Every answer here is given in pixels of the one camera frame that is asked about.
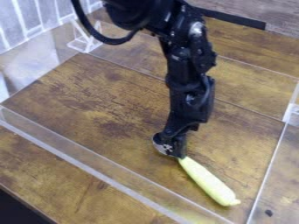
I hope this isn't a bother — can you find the clear acrylic corner bracket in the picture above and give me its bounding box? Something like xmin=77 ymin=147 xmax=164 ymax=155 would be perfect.
xmin=66 ymin=20 xmax=102 ymax=53

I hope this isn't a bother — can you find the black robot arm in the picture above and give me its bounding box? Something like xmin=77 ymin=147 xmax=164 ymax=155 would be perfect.
xmin=105 ymin=0 xmax=216 ymax=158

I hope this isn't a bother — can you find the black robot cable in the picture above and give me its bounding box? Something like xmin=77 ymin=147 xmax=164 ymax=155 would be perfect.
xmin=69 ymin=0 xmax=149 ymax=46

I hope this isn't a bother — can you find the clear acrylic front barrier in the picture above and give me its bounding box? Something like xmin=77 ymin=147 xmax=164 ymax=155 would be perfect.
xmin=0 ymin=106 xmax=233 ymax=224

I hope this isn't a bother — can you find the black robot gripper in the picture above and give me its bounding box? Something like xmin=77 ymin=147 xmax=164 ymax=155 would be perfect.
xmin=152 ymin=47 xmax=218 ymax=159

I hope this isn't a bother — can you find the clear acrylic barrier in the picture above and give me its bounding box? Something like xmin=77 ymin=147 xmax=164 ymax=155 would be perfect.
xmin=247 ymin=82 xmax=299 ymax=224
xmin=0 ymin=106 xmax=233 ymax=224

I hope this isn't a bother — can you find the clear acrylic right barrier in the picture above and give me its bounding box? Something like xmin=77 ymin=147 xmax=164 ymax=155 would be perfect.
xmin=247 ymin=82 xmax=299 ymax=224

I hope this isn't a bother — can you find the black strip on table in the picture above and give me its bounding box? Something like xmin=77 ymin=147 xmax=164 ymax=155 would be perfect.
xmin=198 ymin=8 xmax=267 ymax=30

